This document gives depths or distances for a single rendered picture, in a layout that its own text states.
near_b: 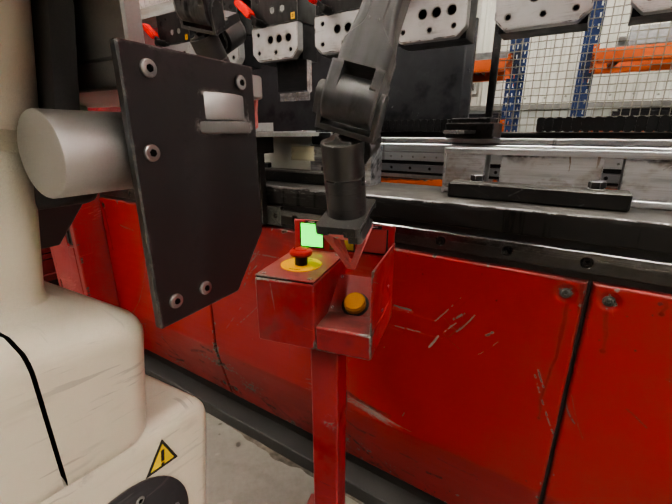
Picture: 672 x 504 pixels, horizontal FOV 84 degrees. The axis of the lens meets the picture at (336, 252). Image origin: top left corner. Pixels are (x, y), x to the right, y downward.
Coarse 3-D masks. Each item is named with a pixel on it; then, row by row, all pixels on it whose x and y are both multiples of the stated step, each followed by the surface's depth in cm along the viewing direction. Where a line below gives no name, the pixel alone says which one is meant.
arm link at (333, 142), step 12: (324, 144) 49; (336, 144) 48; (348, 144) 48; (360, 144) 48; (324, 156) 49; (336, 156) 48; (348, 156) 48; (360, 156) 49; (324, 168) 50; (336, 168) 49; (348, 168) 49; (360, 168) 50; (336, 180) 50; (348, 180) 50
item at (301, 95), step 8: (280, 64) 99; (288, 64) 98; (296, 64) 97; (304, 64) 95; (280, 72) 100; (288, 72) 99; (296, 72) 97; (304, 72) 96; (280, 80) 101; (288, 80) 99; (296, 80) 98; (304, 80) 97; (280, 88) 101; (288, 88) 100; (296, 88) 98; (304, 88) 97; (280, 96) 103; (288, 96) 102; (296, 96) 100; (304, 96) 99
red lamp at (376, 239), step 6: (372, 234) 68; (378, 234) 68; (384, 234) 68; (372, 240) 69; (378, 240) 68; (384, 240) 68; (366, 246) 70; (372, 246) 69; (378, 246) 69; (384, 246) 68; (372, 252) 69; (378, 252) 69; (384, 252) 69
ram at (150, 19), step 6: (150, 6) 116; (156, 6) 114; (162, 6) 113; (168, 6) 112; (144, 12) 118; (150, 12) 116; (156, 12) 115; (162, 12) 114; (168, 12) 112; (144, 18) 119; (150, 18) 118; (150, 24) 125; (156, 24) 125
